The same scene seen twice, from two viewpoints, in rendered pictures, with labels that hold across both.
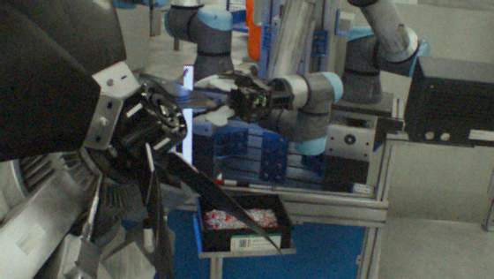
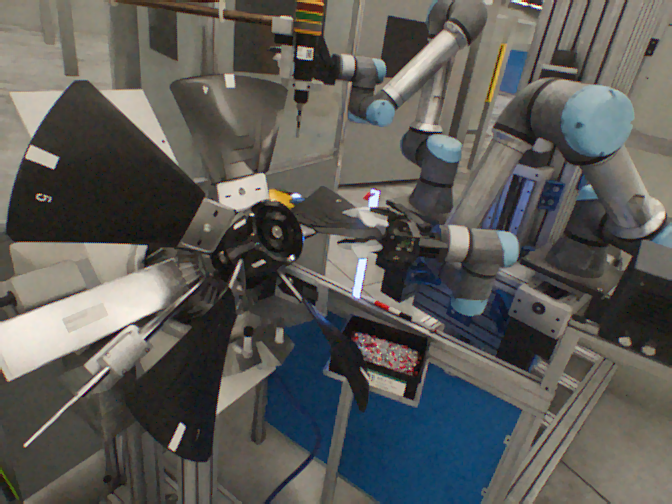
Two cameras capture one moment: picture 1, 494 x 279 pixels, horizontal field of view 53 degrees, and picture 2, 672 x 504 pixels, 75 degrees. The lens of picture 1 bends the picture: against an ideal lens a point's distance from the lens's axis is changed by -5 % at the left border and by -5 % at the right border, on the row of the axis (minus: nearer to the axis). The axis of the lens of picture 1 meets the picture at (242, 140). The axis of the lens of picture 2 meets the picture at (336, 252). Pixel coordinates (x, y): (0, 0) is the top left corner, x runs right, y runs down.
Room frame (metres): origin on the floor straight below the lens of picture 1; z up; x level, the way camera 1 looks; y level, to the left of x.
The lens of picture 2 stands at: (0.27, -0.25, 1.54)
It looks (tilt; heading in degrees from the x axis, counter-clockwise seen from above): 27 degrees down; 25
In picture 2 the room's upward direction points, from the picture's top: 9 degrees clockwise
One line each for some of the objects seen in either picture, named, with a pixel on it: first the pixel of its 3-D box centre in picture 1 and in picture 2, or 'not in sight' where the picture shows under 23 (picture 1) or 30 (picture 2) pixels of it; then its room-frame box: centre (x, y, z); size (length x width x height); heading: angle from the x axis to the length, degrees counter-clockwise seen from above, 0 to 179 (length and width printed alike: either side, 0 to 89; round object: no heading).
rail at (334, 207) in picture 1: (223, 198); (385, 322); (1.28, 0.05, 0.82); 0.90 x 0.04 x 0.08; 85
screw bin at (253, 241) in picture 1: (242, 222); (380, 355); (1.11, -0.01, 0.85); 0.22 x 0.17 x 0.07; 100
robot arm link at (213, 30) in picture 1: (213, 28); (440, 157); (1.74, 0.12, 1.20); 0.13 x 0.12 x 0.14; 49
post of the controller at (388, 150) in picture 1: (385, 166); (562, 354); (1.25, -0.38, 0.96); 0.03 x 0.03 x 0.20; 85
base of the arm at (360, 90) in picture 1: (360, 82); (581, 249); (1.60, -0.36, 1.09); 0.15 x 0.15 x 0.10
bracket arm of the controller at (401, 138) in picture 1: (429, 140); (629, 346); (1.24, -0.49, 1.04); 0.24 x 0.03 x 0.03; 85
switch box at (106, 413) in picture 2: not in sight; (100, 380); (0.74, 0.53, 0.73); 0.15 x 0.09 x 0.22; 85
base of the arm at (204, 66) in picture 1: (213, 63); (433, 191); (1.73, 0.11, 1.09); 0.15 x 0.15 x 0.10
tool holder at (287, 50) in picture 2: not in sight; (299, 54); (0.93, 0.18, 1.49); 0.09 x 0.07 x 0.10; 120
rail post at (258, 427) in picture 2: not in sight; (263, 366); (1.32, 0.47, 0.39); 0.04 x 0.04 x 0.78; 85
